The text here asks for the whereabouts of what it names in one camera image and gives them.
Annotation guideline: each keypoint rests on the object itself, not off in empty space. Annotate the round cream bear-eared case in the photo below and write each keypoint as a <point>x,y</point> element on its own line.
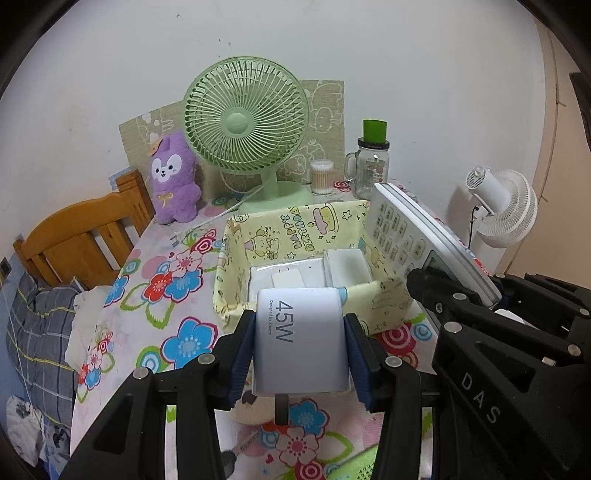
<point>258,410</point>

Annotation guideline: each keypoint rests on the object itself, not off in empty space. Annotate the wooden bed headboard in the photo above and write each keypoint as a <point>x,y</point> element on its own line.
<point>78,235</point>

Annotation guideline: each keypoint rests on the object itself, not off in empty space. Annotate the beige door frame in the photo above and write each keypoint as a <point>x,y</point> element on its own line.
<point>563,152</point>

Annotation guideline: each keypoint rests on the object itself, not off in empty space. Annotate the white charger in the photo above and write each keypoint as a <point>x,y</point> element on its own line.
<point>300,346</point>

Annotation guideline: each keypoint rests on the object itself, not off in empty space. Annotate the wall socket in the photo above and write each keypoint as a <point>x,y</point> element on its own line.
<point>5,267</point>

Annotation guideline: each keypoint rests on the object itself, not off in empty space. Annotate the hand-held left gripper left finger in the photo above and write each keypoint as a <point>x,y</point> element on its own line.
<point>242,350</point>

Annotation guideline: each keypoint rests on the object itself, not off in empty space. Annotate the cotton swab jar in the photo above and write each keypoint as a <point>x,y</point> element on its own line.
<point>322,177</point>

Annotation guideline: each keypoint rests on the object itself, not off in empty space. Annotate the green desk fan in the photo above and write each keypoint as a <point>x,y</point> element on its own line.
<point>240,122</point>

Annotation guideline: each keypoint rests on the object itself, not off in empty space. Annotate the white black printed cloth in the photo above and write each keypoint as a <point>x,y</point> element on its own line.
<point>23,424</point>

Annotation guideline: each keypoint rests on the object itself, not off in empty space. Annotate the grey plaid quilt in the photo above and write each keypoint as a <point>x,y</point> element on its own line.
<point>41,341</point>

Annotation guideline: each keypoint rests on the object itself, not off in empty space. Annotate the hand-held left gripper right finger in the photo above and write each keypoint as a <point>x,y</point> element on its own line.
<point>358,364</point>

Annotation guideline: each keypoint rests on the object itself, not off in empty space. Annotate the green perforated panda case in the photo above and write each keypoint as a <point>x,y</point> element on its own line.
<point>355,468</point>

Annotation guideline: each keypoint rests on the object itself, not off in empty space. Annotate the white cube box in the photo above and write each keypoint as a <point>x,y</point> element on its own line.
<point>346,267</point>

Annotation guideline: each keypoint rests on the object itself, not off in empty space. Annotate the white clip fan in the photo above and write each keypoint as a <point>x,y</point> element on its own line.
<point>508,207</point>

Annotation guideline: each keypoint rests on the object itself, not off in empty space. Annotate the purple plush toy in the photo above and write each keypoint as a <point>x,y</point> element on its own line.
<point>173,184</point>

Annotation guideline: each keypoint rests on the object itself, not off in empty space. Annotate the clear plastic tray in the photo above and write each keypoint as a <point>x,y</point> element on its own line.
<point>295,277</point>

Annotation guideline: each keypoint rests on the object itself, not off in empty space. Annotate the yellow cartoon print storage box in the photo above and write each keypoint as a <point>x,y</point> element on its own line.
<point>258,240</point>

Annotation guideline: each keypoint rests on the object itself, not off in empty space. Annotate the white calculator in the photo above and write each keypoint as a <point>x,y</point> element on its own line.
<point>401,230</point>

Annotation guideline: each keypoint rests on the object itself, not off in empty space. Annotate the glass mug jar green lid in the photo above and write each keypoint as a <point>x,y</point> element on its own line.
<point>367,170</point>

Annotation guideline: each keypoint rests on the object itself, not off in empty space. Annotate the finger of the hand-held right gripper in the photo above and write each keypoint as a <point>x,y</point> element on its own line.
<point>545,290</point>
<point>461,309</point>

